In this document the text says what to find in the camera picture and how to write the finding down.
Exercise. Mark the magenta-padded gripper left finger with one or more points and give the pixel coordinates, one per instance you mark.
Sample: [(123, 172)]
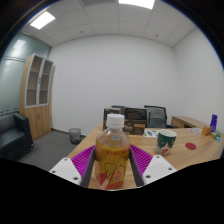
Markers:
[(80, 161)]

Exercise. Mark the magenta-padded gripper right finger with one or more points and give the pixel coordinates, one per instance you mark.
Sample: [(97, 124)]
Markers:
[(143, 161)]

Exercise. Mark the orange drink bottle white cap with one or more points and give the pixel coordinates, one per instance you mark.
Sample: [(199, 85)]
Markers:
[(112, 156)]

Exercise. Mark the grey waste bin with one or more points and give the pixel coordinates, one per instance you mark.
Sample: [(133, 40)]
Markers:
[(75, 136)]

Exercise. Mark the white printed leaflet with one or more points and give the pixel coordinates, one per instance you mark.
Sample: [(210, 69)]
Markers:
[(150, 133)]

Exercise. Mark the green and white mug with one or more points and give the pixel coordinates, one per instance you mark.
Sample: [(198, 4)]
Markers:
[(166, 142)]

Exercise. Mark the large dark brown box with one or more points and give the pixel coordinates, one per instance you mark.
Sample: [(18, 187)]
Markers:
[(136, 121)]

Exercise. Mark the black mesh office chair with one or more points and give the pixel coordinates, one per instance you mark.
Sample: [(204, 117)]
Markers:
[(156, 117)]

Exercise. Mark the flat round red coaster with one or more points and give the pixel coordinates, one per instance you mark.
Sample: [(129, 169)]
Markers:
[(190, 146)]

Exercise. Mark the small dark brown box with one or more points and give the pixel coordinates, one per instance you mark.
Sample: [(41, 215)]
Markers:
[(109, 115)]

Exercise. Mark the dark padded office chair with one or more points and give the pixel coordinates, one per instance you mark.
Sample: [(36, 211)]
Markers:
[(119, 108)]

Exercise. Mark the wooden side desk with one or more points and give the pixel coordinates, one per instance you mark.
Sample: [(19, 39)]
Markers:
[(185, 120)]

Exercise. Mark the round white paper disc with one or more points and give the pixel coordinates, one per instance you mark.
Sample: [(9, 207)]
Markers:
[(196, 131)]

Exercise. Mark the wooden shelf cabinet glass doors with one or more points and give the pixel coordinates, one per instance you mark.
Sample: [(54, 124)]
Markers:
[(33, 120)]

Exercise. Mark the orange cardboard box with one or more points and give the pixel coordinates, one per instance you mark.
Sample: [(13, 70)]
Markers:
[(206, 130)]

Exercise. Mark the black leather sofa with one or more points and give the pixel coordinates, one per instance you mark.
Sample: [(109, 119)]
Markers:
[(13, 135)]

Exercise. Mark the small light blue box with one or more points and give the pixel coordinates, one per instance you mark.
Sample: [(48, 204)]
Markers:
[(217, 138)]

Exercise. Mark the purple standing box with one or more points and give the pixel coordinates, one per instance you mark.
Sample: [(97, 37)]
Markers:
[(213, 123)]

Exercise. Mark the green flat box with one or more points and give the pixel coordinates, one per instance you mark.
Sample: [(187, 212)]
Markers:
[(219, 134)]

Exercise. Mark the small square ceiling light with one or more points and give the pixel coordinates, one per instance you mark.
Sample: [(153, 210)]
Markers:
[(42, 20)]

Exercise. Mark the large square ceiling light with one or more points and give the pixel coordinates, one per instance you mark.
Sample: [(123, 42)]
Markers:
[(136, 3)]

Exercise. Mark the grey ceiling air vent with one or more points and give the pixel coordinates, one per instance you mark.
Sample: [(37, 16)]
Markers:
[(100, 2)]

